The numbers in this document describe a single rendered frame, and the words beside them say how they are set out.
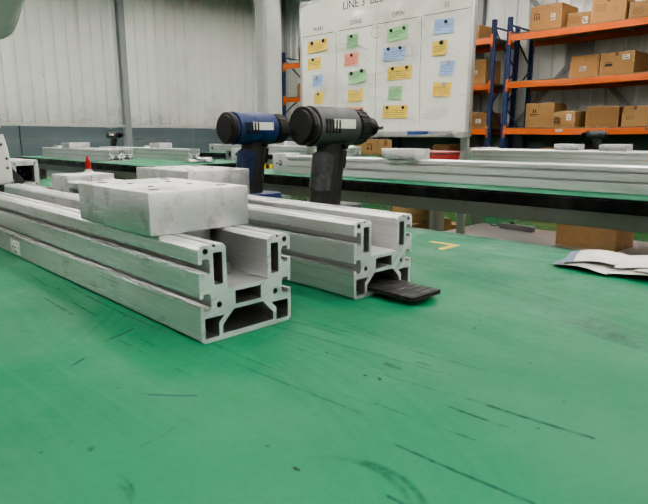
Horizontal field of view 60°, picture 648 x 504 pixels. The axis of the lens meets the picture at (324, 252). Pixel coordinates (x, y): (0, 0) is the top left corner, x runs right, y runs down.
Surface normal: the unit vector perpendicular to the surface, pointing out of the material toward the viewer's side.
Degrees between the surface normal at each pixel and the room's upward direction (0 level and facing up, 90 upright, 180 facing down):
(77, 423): 0
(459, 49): 90
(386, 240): 90
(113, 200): 90
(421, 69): 90
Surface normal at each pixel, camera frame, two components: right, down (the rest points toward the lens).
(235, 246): -0.72, 0.14
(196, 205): 0.70, 0.14
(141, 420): 0.00, -0.98
